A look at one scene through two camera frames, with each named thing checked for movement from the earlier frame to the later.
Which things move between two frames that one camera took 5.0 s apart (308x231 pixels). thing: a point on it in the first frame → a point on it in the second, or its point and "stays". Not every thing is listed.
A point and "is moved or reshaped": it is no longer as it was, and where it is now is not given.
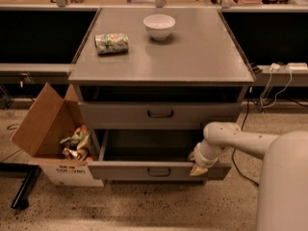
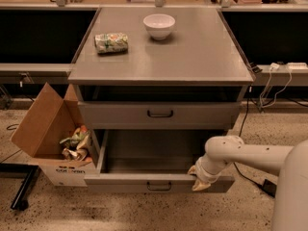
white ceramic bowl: [159, 25] stays
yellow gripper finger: [192, 157] → [192, 169]
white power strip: [296, 65] stays
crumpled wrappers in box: [77, 145] stays
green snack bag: [112, 43] stays
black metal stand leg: [28, 171] stays
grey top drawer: [155, 115] stays
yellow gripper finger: [197, 169] → [197, 186]
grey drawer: [147, 155] is moved or reshaped
